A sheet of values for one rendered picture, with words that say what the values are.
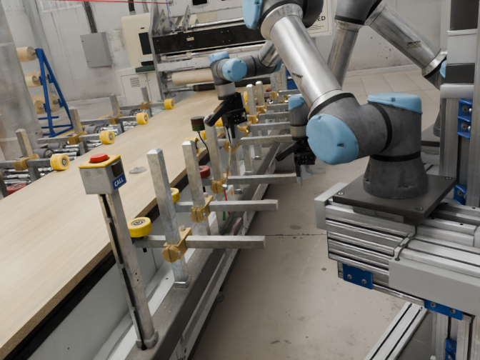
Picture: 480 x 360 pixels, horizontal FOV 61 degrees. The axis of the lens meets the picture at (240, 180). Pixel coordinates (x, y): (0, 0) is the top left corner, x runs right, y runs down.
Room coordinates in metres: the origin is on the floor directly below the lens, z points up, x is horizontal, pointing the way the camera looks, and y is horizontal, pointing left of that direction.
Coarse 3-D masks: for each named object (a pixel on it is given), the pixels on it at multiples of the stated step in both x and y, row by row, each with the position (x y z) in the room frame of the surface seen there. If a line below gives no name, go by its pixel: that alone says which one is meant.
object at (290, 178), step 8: (232, 176) 1.66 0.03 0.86; (240, 176) 1.64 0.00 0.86; (248, 176) 1.63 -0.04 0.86; (256, 176) 1.62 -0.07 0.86; (264, 176) 1.60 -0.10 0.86; (272, 176) 1.59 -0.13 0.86; (280, 176) 1.58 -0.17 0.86; (288, 176) 1.57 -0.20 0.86; (296, 176) 1.56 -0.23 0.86; (208, 184) 1.67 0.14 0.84; (232, 184) 1.64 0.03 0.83; (240, 184) 1.63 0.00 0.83
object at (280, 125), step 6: (222, 126) 2.19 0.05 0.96; (252, 126) 2.12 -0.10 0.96; (258, 126) 2.11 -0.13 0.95; (264, 126) 2.10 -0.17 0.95; (270, 126) 2.09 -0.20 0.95; (276, 126) 2.08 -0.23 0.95; (282, 126) 2.07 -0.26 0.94; (288, 126) 2.06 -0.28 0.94; (216, 132) 2.17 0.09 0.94; (222, 132) 2.17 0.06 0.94
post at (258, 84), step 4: (256, 84) 2.57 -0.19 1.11; (260, 84) 2.57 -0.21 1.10; (256, 88) 2.57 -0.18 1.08; (260, 88) 2.57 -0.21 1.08; (260, 92) 2.57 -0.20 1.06; (260, 96) 2.57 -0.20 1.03; (260, 100) 2.57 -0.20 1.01; (260, 104) 2.57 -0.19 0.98; (264, 104) 2.59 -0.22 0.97; (260, 120) 2.57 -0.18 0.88; (264, 120) 2.56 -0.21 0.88; (264, 132) 2.57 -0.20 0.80
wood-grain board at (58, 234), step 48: (192, 96) 3.86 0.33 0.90; (144, 144) 2.29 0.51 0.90; (48, 192) 1.68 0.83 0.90; (144, 192) 1.51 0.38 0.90; (0, 240) 1.26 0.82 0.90; (48, 240) 1.20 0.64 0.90; (96, 240) 1.15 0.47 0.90; (0, 288) 0.95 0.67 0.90; (48, 288) 0.92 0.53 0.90; (0, 336) 0.75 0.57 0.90
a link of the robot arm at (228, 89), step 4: (224, 84) 1.61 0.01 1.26; (228, 84) 1.54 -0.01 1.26; (232, 84) 1.55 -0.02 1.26; (216, 88) 1.56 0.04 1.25; (220, 88) 1.54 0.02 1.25; (224, 88) 1.54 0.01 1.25; (228, 88) 1.54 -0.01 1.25; (232, 88) 1.55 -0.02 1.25; (216, 92) 1.56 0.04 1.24; (220, 92) 1.55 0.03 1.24; (224, 92) 1.54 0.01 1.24; (228, 92) 1.54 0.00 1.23; (232, 92) 1.55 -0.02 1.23; (220, 96) 1.56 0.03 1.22
